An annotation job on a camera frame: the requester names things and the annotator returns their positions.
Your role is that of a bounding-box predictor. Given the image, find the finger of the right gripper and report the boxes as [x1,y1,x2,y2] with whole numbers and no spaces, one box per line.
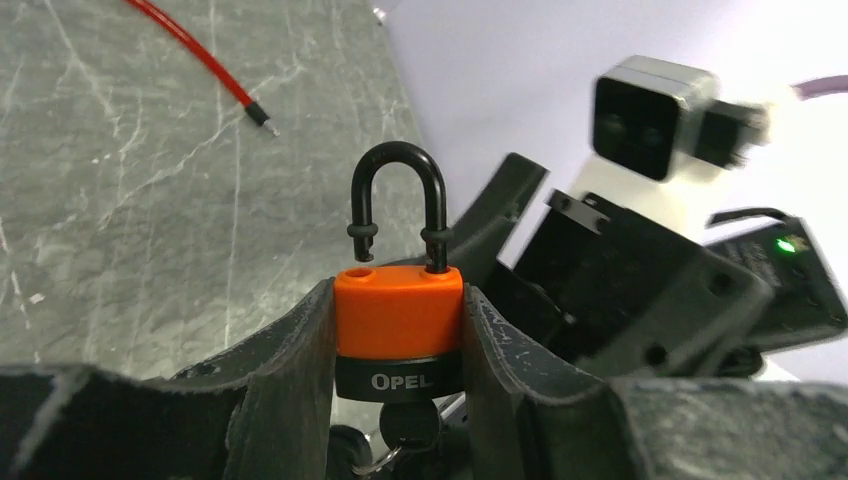
[384,152,551,289]

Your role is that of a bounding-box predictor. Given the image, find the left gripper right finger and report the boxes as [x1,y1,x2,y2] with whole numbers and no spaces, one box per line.
[462,287,847,479]

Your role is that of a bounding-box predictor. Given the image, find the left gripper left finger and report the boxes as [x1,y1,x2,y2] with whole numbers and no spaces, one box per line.
[1,280,335,479]

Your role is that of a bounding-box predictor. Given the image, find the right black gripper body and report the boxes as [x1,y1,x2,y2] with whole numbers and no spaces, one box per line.
[483,192,773,378]

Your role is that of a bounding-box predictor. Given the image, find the black-headed keys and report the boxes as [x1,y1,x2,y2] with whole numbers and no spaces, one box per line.
[325,400,443,479]

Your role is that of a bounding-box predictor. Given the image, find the orange padlock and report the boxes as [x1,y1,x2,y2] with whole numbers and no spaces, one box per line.
[334,141,465,403]

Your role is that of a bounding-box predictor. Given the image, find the red cable lock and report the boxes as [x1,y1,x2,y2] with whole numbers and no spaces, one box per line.
[125,0,280,137]

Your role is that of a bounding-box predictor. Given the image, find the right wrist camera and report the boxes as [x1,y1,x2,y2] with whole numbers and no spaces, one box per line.
[591,55,771,181]

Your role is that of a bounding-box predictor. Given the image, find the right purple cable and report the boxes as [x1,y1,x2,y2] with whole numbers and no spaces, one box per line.
[791,74,848,102]

